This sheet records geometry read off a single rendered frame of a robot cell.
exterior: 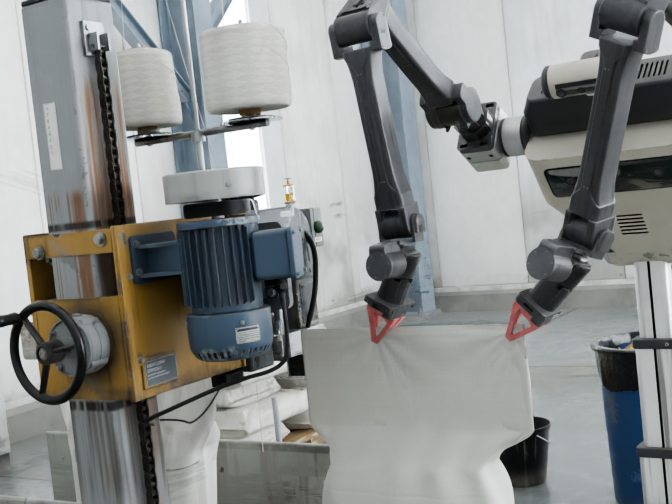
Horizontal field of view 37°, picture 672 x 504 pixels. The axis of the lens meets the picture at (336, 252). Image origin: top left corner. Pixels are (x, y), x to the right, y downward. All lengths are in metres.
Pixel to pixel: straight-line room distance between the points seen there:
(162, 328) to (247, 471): 0.90
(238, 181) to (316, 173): 8.08
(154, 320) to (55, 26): 0.55
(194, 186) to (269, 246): 0.16
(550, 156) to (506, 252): 8.33
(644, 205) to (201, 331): 1.02
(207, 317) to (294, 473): 0.94
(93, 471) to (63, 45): 0.77
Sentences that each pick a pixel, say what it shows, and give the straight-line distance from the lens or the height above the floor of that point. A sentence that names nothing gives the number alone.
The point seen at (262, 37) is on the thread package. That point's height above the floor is 1.65.
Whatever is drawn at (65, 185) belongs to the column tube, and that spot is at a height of 1.42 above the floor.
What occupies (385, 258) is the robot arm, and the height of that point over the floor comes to 1.22.
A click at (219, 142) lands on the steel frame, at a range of 7.99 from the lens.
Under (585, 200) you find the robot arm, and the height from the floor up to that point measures 1.30.
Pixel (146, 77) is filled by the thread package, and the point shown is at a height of 1.62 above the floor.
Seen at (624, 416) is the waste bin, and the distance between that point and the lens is 4.10.
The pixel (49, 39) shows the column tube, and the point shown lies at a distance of 1.88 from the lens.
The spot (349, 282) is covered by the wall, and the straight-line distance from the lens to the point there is 10.16.
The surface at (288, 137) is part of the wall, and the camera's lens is 9.45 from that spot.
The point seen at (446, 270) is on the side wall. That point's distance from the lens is 10.83.
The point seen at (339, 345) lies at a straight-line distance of 2.05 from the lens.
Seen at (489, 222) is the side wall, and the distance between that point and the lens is 10.58.
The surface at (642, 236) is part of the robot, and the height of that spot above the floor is 1.19.
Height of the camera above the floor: 1.34
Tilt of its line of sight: 3 degrees down
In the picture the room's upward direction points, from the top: 6 degrees counter-clockwise
